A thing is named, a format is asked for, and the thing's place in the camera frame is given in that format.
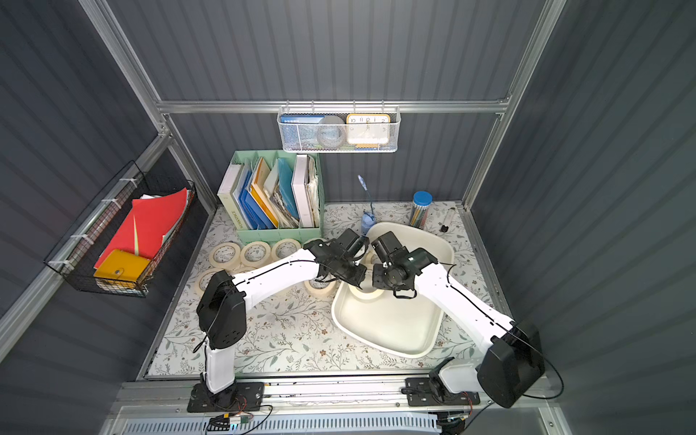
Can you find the grey tape roll in basket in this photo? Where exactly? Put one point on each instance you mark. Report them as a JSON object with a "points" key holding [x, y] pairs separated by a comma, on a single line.
{"points": [[330, 133]]}

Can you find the white binder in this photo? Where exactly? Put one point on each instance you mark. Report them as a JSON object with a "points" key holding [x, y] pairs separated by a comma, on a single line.
{"points": [[299, 186]]}

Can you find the clear tube of coloured pencils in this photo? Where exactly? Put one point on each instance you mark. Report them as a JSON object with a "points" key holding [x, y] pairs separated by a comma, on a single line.
{"points": [[420, 206]]}

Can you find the white wire wall basket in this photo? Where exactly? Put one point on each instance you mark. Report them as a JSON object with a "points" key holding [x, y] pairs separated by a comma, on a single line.
{"points": [[343, 110]]}

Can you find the white plastic storage box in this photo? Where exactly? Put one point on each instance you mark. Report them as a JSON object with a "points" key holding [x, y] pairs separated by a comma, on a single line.
{"points": [[403, 327]]}

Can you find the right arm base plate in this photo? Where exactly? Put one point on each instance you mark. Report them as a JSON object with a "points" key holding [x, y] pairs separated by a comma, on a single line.
{"points": [[426, 392]]}

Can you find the black wire side basket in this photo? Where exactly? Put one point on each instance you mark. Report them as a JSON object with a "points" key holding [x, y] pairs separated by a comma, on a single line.
{"points": [[74, 257]]}

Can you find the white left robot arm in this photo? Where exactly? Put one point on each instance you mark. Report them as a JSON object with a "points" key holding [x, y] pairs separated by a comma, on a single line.
{"points": [[223, 308]]}

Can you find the yellow wallet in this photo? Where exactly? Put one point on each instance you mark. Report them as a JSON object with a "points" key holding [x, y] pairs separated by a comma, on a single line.
{"points": [[122, 266]]}

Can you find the floral patterned table mat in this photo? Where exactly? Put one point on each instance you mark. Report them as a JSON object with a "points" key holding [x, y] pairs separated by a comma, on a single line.
{"points": [[294, 332]]}

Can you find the blue box in basket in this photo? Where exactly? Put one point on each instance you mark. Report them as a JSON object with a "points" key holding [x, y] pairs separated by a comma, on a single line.
{"points": [[299, 131]]}

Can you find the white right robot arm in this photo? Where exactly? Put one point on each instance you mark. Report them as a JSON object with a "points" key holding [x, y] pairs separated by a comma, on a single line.
{"points": [[511, 361]]}

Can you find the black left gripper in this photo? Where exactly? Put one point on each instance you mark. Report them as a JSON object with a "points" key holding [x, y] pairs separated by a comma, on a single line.
{"points": [[351, 272]]}

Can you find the blue folder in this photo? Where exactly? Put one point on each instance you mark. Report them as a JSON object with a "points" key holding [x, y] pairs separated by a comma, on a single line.
{"points": [[256, 217]]}

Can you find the red paper folder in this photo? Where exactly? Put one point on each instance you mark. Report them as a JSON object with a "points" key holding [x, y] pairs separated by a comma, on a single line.
{"points": [[149, 225]]}

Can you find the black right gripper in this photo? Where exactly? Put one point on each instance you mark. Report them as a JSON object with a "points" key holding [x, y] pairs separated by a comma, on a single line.
{"points": [[382, 277]]}

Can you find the yellow white alarm clock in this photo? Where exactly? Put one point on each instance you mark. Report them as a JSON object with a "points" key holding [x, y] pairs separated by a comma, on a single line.
{"points": [[368, 130]]}

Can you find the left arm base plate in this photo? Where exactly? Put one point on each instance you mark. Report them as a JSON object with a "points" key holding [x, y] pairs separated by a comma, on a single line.
{"points": [[241, 396]]}

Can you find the mint green file organizer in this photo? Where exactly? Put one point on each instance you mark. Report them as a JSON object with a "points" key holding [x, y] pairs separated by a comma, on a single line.
{"points": [[274, 235]]}

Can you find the white slotted cable duct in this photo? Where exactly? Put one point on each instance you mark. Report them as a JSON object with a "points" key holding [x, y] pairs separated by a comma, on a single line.
{"points": [[341, 423]]}

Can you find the cream book with black lettering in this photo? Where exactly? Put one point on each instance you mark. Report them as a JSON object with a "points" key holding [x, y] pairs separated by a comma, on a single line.
{"points": [[227, 198]]}

